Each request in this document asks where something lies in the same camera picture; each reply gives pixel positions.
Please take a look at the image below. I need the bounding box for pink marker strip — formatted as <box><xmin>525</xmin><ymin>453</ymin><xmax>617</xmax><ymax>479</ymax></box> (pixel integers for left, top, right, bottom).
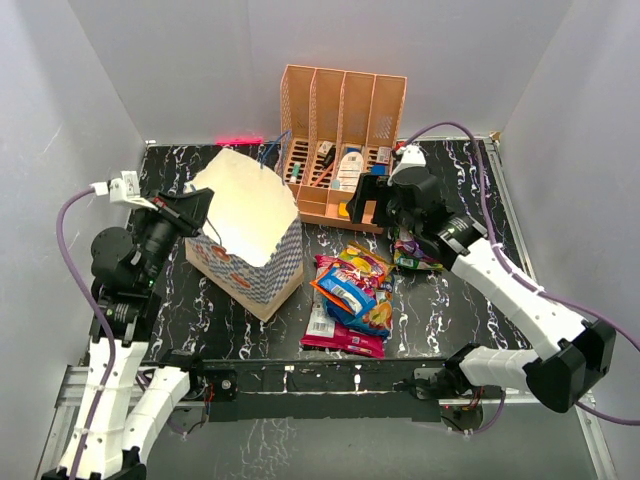
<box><xmin>215</xmin><ymin>134</ymin><xmax>264</xmax><ymax>146</ymax></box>

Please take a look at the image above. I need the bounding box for green snack packet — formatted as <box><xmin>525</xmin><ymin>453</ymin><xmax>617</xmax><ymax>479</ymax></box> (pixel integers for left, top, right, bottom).
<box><xmin>390</xmin><ymin>227</ymin><xmax>443</xmax><ymax>271</ymax></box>

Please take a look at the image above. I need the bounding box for green white glue stick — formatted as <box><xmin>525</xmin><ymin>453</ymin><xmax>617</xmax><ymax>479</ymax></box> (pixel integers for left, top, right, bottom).
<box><xmin>289</xmin><ymin>162</ymin><xmax>301</xmax><ymax>184</ymax></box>

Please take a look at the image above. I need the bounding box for purple snack packet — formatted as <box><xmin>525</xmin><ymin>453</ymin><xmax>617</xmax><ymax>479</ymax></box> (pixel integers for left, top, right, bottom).
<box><xmin>394</xmin><ymin>235</ymin><xmax>427</xmax><ymax>258</ymax></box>

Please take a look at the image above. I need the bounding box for peach desk organizer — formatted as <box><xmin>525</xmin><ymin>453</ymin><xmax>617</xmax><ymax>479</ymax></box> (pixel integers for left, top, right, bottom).
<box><xmin>280</xmin><ymin>65</ymin><xmax>407</xmax><ymax>233</ymax></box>

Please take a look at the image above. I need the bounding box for checkered paper bag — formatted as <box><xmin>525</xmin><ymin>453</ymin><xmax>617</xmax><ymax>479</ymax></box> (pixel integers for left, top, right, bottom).
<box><xmin>184</xmin><ymin>147</ymin><xmax>304</xmax><ymax>322</ymax></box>

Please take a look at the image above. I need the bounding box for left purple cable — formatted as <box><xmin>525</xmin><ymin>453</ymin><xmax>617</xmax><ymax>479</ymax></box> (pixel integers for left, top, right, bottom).
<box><xmin>55</xmin><ymin>182</ymin><xmax>117</xmax><ymax>476</ymax></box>

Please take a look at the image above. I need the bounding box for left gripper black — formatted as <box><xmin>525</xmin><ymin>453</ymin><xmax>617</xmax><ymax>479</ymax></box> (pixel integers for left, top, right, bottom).
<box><xmin>136</xmin><ymin>187</ymin><xmax>215</xmax><ymax>286</ymax></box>

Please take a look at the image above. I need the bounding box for pink snack packet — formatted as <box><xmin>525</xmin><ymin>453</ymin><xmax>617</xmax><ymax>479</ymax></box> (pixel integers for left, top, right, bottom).
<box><xmin>300</xmin><ymin>255</ymin><xmax>386</xmax><ymax>359</ymax></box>

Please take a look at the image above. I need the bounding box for purple cable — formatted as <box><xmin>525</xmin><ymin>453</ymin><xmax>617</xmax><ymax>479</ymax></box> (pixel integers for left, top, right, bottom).
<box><xmin>55</xmin><ymin>182</ymin><xmax>117</xmax><ymax>476</ymax></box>
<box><xmin>392</xmin><ymin>121</ymin><xmax>640</xmax><ymax>436</ymax></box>

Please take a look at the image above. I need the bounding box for blue small snack packet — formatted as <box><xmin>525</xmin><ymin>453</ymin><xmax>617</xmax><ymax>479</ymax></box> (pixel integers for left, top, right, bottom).
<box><xmin>311</xmin><ymin>266</ymin><xmax>376</xmax><ymax>318</ymax></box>

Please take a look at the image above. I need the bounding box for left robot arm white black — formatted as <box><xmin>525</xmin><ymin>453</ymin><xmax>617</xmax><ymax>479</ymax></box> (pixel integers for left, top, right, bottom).
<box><xmin>42</xmin><ymin>179</ymin><xmax>214</xmax><ymax>479</ymax></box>

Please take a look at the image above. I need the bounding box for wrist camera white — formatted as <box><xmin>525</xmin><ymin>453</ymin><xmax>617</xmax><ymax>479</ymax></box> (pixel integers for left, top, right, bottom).
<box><xmin>389</xmin><ymin>144</ymin><xmax>426</xmax><ymax>179</ymax></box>
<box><xmin>108</xmin><ymin>171</ymin><xmax>157</xmax><ymax>211</ymax></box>

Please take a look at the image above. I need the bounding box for colourful candy packet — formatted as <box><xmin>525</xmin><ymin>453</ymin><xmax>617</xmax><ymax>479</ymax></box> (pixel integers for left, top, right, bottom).
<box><xmin>324</xmin><ymin>281</ymin><xmax>393</xmax><ymax>340</ymax></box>

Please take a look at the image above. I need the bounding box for red pen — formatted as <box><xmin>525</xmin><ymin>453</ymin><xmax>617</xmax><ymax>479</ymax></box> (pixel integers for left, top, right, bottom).
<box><xmin>311</xmin><ymin>165</ymin><xmax>334</xmax><ymax>187</ymax></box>

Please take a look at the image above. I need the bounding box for orange snack packet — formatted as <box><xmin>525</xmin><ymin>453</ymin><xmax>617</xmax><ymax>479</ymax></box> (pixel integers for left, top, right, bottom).
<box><xmin>332</xmin><ymin>242</ymin><xmax>394</xmax><ymax>296</ymax></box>

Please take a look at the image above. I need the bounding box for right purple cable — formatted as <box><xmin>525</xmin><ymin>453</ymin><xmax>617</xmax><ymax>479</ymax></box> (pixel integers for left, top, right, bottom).
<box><xmin>392</xmin><ymin>121</ymin><xmax>640</xmax><ymax>436</ymax></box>

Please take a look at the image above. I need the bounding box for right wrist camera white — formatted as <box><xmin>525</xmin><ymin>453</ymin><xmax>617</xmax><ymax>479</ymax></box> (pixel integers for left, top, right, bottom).
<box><xmin>389</xmin><ymin>144</ymin><xmax>426</xmax><ymax>179</ymax></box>

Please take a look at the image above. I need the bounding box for white small box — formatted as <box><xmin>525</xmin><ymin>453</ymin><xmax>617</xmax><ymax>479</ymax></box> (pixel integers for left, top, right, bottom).
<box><xmin>376</xmin><ymin>146</ymin><xmax>392</xmax><ymax>164</ymax></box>

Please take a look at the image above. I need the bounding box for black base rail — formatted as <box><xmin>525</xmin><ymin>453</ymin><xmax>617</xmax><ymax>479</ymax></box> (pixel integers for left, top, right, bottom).
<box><xmin>189</xmin><ymin>355</ymin><xmax>506</xmax><ymax>424</ymax></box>

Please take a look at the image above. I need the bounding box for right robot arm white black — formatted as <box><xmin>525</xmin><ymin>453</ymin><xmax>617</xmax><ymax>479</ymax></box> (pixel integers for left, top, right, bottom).
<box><xmin>347</xmin><ymin>166</ymin><xmax>616</xmax><ymax>413</ymax></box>

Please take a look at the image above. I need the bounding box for white label bottle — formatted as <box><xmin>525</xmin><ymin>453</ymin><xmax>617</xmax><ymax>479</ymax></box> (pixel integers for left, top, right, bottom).
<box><xmin>331</xmin><ymin>151</ymin><xmax>364</xmax><ymax>192</ymax></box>

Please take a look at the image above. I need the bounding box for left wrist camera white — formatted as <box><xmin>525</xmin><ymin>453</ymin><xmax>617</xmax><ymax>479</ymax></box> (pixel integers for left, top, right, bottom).
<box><xmin>108</xmin><ymin>171</ymin><xmax>157</xmax><ymax>211</ymax></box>

